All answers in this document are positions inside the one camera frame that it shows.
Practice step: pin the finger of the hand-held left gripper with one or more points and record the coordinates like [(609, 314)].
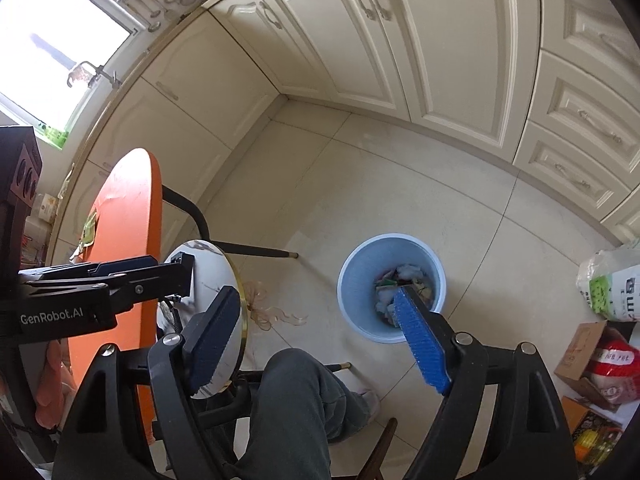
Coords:
[(150, 285), (100, 267)]

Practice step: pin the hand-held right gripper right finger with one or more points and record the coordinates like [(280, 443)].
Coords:
[(420, 345)]

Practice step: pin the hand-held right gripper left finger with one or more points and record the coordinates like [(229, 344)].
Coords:
[(212, 340)]

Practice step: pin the blue plastic bin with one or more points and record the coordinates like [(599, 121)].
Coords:
[(360, 280)]

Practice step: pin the person's left hand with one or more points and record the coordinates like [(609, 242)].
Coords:
[(55, 385)]

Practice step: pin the yellow black snack wrapper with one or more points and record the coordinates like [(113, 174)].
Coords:
[(90, 230)]

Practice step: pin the white marble round table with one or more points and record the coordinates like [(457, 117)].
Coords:
[(210, 270)]

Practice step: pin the orange round table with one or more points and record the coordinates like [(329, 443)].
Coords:
[(125, 210)]

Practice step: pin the person's shoe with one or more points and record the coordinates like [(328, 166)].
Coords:
[(371, 402)]

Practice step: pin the person's leg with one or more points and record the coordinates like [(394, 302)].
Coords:
[(290, 410)]

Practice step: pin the brown wooden chair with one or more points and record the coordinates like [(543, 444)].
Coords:
[(377, 450)]

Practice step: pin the green bottle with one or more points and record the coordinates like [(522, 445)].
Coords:
[(55, 136)]

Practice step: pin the open cardboard box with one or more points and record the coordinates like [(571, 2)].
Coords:
[(575, 355)]

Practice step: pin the small cardboard box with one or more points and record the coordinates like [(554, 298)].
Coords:
[(574, 410)]

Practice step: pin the metal faucet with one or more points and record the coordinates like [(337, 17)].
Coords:
[(95, 72)]

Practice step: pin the red and white bag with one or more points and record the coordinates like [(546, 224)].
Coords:
[(615, 370)]

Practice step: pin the white sack with green print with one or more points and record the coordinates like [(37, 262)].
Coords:
[(615, 285)]

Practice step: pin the window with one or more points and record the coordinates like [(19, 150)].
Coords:
[(60, 25)]

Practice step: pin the cream kitchen cabinet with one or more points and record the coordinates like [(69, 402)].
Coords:
[(450, 60)]

